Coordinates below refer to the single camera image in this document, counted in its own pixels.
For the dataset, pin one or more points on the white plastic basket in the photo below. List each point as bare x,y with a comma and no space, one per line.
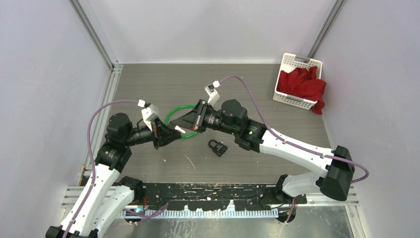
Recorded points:
289,63

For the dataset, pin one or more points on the red cloth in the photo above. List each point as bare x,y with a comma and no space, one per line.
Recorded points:
303,83

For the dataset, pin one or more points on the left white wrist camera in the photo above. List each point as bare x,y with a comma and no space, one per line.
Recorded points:
149,113

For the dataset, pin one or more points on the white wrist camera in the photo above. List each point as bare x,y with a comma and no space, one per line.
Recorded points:
149,113
212,93

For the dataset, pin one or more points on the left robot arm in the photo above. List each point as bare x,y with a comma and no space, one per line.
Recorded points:
92,214

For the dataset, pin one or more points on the aluminium front rail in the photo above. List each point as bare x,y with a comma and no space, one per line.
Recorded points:
227,211

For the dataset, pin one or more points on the right aluminium frame post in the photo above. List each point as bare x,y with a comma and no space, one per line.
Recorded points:
333,14

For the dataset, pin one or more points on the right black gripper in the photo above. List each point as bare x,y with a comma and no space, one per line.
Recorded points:
194,120

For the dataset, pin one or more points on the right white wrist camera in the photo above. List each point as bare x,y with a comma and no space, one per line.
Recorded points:
212,93

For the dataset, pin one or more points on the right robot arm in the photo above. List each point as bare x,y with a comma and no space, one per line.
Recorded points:
330,170

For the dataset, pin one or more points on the left aluminium frame post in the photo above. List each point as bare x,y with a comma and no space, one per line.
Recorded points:
89,20

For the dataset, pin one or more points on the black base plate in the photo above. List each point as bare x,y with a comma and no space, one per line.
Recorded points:
211,196

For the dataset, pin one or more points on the black padlock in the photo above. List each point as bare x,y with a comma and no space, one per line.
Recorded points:
217,147

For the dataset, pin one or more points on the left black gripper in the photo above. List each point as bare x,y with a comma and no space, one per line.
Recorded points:
162,134

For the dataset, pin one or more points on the aluminium frame post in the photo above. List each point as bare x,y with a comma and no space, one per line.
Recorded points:
89,20
333,14

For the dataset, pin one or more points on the black key bunch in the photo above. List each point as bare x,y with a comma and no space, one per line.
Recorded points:
180,129

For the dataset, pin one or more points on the green cable lock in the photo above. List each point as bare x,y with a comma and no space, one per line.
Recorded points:
177,112

